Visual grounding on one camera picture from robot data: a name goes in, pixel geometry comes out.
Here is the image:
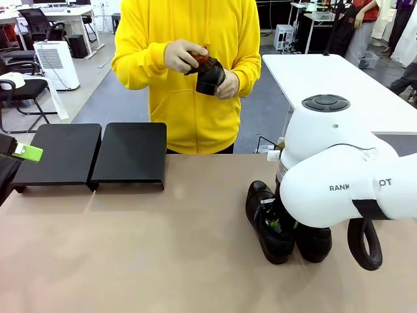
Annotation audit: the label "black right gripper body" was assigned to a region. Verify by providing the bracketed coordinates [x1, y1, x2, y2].
[272, 194, 296, 230]

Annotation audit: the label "black leather shoe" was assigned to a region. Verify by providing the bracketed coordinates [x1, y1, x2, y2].
[294, 213, 334, 263]
[244, 180, 298, 265]
[195, 60, 226, 97]

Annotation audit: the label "brown shoe brush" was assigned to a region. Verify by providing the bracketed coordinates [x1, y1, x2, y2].
[184, 47, 218, 75]

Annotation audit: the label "person's right forearm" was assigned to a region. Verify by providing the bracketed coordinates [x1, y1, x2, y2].
[112, 42, 170, 91]

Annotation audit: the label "person's left forearm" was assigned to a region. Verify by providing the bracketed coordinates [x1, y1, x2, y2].
[231, 53, 262, 98]

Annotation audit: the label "black metal shoe stand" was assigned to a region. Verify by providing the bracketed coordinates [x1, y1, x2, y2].
[90, 122, 167, 192]
[11, 123, 102, 194]

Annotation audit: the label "person's left hand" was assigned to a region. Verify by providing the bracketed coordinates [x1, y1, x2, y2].
[216, 68, 241, 100]

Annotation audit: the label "person's right hand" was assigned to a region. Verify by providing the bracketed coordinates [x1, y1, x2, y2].
[164, 39, 209, 74]

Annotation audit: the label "black cantilever chair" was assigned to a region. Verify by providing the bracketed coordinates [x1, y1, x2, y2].
[0, 78, 59, 134]

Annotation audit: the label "person's black trousers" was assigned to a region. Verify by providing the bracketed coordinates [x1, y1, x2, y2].
[166, 142, 235, 155]

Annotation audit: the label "white air purifier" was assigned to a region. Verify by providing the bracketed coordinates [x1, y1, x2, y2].
[33, 40, 81, 91]

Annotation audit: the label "black armchair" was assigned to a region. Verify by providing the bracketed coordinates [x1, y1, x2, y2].
[0, 48, 43, 76]

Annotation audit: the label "black computer tower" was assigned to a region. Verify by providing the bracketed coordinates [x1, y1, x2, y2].
[68, 34, 88, 59]

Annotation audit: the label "person's yellow hoodie torso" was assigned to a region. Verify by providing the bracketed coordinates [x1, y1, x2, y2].
[112, 0, 262, 155]

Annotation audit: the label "black office chair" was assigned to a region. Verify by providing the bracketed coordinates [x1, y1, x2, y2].
[18, 8, 68, 43]

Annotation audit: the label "white table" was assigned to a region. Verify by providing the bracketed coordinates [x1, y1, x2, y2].
[262, 53, 417, 138]

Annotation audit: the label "white office desk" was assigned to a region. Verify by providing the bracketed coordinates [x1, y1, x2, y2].
[0, 5, 98, 59]

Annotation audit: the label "grey plastic bin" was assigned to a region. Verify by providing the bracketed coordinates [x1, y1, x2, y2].
[358, 50, 381, 69]

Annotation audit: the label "white computer case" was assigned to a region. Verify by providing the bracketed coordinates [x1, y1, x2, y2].
[274, 24, 296, 52]

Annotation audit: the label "seated person in dark clothes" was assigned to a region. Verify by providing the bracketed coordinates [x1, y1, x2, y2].
[389, 61, 417, 104]

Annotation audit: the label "black pole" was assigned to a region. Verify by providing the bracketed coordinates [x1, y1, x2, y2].
[322, 0, 341, 57]

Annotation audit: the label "black hanging apron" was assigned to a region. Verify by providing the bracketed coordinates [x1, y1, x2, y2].
[335, 5, 359, 56]

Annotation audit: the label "white hanging garment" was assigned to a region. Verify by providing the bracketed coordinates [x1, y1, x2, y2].
[390, 12, 417, 68]

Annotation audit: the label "mannequin in red shirt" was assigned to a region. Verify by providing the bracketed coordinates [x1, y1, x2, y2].
[345, 0, 381, 68]

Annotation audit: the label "cream hanging garment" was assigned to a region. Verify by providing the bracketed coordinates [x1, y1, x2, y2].
[371, 0, 398, 40]

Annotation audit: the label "black hanging garment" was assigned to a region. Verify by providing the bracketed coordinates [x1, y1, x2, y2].
[389, 0, 412, 56]

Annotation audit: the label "black wire frame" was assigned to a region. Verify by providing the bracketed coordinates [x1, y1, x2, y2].
[258, 134, 284, 155]

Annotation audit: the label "right arm's black strap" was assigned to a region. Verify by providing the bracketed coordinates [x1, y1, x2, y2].
[351, 197, 397, 221]

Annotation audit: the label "right arm's black cable conduit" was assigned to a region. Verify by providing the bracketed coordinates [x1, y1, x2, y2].
[347, 217, 384, 271]

